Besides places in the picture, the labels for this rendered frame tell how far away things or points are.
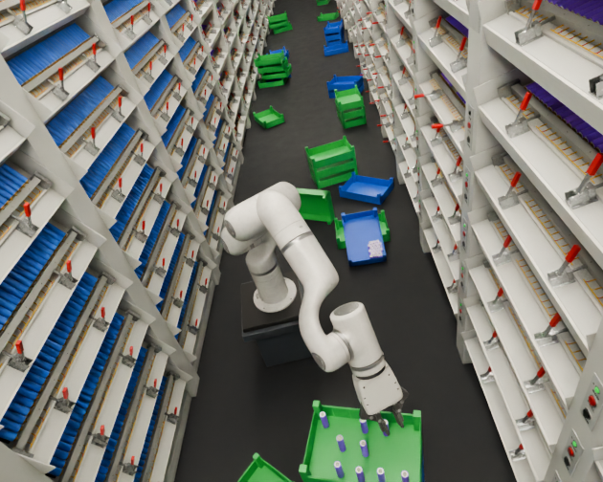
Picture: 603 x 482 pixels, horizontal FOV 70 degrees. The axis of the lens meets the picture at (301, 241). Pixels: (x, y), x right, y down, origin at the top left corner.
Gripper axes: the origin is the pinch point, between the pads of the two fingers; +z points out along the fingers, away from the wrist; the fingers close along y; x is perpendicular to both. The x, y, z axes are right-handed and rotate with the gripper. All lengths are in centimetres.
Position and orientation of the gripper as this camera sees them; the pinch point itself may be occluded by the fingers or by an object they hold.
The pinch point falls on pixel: (390, 422)
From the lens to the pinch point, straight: 116.2
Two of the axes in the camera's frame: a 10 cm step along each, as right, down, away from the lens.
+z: 3.7, 9.1, 1.9
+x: 2.2, 1.2, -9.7
